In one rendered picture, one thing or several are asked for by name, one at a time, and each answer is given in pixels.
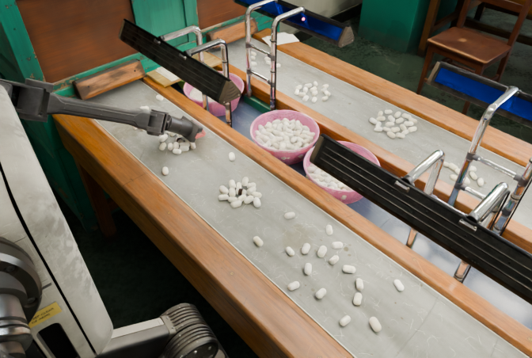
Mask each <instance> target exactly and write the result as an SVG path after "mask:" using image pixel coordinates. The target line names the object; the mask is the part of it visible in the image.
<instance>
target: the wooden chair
mask: <svg viewBox="0 0 532 358"><path fill-rule="evenodd" d="M478 1H481V2H486V3H489V4H492V5H495V6H499V7H502V8H504V9H507V10H511V11H514V12H516V13H520V15H519V17H518V19H517V21H516V23H515V26H514V28H513V30H512V33H511V35H510V38H509V40H508V42H506V41H504V40H500V39H497V38H495V37H492V36H489V35H486V34H484V33H481V32H477V31H474V30H472V29H468V28H466V27H463V25H464V23H465V20H466V16H467V13H468V11H469V7H470V4H471V2H472V0H465V2H464V5H463V7H462V11H461V13H460V16H459V19H458V23H457V25H456V27H452V28H450V29H448V30H446V31H444V32H441V33H440V34H438V35H436V36H433V37H431V38H429V39H428V40H427V42H428V43H429V47H428V50H427V55H426V58H425V61H424V67H423V70H422V73H421V76H420V81H419V85H418V87H417V91H416V94H417V95H420V94H421V91H422V89H423V87H424V83H425V82H426V83H427V80H428V78H427V75H428V71H430V70H432V69H433V68H434V66H435V65H436V63H437V62H436V63H434V64H432V65H431V62H432V60H433V57H434V54H435V53H437V54H439V55H442V56H445V58H444V59H441V61H443V62H447V63H449V64H451V65H454V66H456V67H459V68H462V69H464V70H467V71H470V72H472V73H474V74H478V75H480V76H482V77H485V78H488V79H491V80H493V81H495V82H498V83H500V80H501V78H502V75H503V73H504V70H505V67H506V65H507V61H508V60H509V57H510V54H511V51H512V49H513V47H514V45H515V41H516V39H517V37H518V35H519V32H520V29H521V28H522V26H523V22H524V21H525V19H526V15H527V14H528V12H529V9H530V7H531V5H532V0H526V1H525V3H524V6H523V5H520V4H518V3H515V2H511V1H508V0H478ZM500 59H501V60H500ZM499 60H500V65H499V67H498V69H497V72H496V75H495V76H493V77H492V78H490V77H488V76H486V75H484V74H483V72H484V69H485V68H487V67H489V66H491V65H492V64H493V63H495V62H497V61H499ZM453 61H457V62H459V63H462V64H464V65H466V66H468V67H472V68H474V69H476V70H475V71H474V70H470V69H469V68H466V67H464V66H461V65H459V64H457V63H453ZM462 100H464V99H462ZM464 101H465V104H464V107H463V110H462V114H464V115H466V114H467V112H468V110H469V107H470V104H471V102H469V101H466V100H464Z"/></svg>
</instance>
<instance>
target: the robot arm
mask: <svg viewBox="0 0 532 358"><path fill-rule="evenodd" d="M0 85H1V86H3V87H4V89H5V90H6V92H7V93H8V95H9V99H10V100H11V102H12V104H13V107H14V109H15V111H16V112H19V118H21V119H25V120H34V121H39V122H45V123H47V121H48V115H51V114H64V115H71V116H80V117H85V118H90V119H96V120H105V121H110V122H116V123H121V124H128V125H131V126H133V127H135V128H138V129H143V130H145V131H146V133H147V134H148V135H154V136H159V135H164V132H165V131H170V132H172V133H176V134H178V135H182V136H183V137H185V138H186V139H187V140H188V141H189V142H191V143H194V142H195V140H196V139H198V138H200V137H204V136H205V135H206V132H205V131H204V129H203V127H202V126H201V125H200V124H198V123H196V122H195V121H194V120H190V119H188V118H187V117H186V116H182V117H181V118H178V117H175V116H171V115H169V113H168V112H165V111H162V110H158V109H151V110H149V109H140V108H136V109H127V108H121V107H117V106H112V105H105V104H100V103H96V102H92V101H83V100H79V99H74V98H70V97H64V96H60V95H58V94H56V93H53V88H54V84H52V83H50V82H42V81H38V80H34V79H30V78H26V79H25V83H20V82H13V81H9V80H5V79H0ZM14 94H15V95H14ZM42 99H43V100H42ZM200 132H202V133H201V134H197V133H200Z"/></svg>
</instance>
